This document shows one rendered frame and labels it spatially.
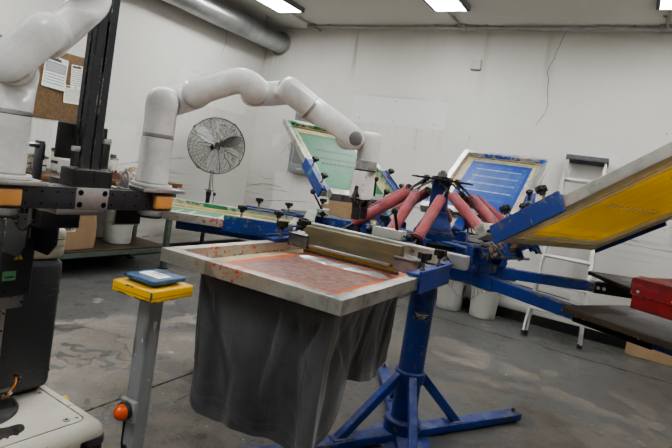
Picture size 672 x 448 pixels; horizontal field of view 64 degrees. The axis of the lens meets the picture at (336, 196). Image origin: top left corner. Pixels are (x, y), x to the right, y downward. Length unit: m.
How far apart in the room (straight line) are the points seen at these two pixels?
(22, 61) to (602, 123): 5.21
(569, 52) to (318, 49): 2.98
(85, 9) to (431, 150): 5.04
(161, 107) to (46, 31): 0.44
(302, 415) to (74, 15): 1.14
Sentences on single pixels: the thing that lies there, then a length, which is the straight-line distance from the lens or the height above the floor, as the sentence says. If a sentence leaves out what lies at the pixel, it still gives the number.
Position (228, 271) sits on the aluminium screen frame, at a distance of 1.41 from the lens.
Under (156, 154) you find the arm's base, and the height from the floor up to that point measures 1.24.
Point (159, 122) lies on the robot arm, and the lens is 1.73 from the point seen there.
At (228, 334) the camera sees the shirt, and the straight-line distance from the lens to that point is 1.56.
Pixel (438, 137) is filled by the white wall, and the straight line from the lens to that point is 6.16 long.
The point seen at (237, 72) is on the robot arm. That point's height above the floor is 1.53.
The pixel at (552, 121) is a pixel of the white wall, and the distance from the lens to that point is 5.92.
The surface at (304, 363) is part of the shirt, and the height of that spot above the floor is 0.78.
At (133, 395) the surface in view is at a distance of 1.42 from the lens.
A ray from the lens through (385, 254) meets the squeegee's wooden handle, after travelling 1.81.
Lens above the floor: 1.28
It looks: 3 degrees down
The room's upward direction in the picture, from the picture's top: 9 degrees clockwise
